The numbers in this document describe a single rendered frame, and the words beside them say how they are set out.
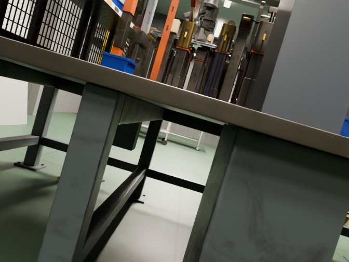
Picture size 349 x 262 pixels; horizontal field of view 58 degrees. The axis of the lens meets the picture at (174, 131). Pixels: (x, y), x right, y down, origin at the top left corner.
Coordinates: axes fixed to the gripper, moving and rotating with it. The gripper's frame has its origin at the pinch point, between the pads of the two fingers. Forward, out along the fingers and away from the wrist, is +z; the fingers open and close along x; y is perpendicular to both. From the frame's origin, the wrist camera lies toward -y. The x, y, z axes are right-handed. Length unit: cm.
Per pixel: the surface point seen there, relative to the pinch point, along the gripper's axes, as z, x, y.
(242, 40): 0.7, -29.6, 24.6
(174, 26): -0.7, -19.3, -7.5
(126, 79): 34, -100, 8
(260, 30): -2.3, -38.0, 30.6
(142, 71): 21.4, 4.4, -24.2
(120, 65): 27, -54, -13
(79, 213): 65, -97, 5
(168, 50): 10.8, -18.9, -7.3
